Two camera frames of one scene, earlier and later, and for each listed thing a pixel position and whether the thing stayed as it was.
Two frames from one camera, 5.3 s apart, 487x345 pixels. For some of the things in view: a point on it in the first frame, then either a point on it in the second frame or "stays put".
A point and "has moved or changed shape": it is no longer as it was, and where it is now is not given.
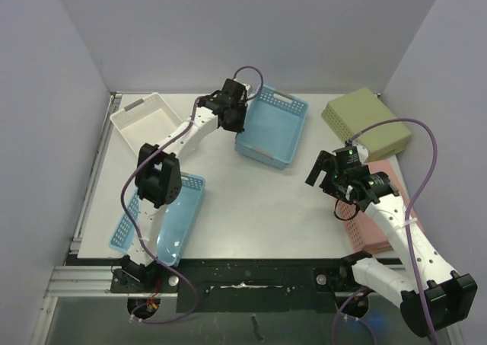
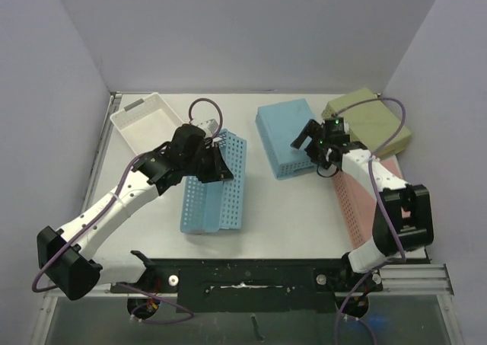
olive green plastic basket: [351, 112] stays put
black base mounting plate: [247, 285] stays put
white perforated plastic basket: [148, 121] stays put
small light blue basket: [273, 119] has moved or changed shape
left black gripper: [237, 128] → [219, 170]
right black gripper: [328, 171] → [311, 143]
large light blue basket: [179, 220] → [208, 207]
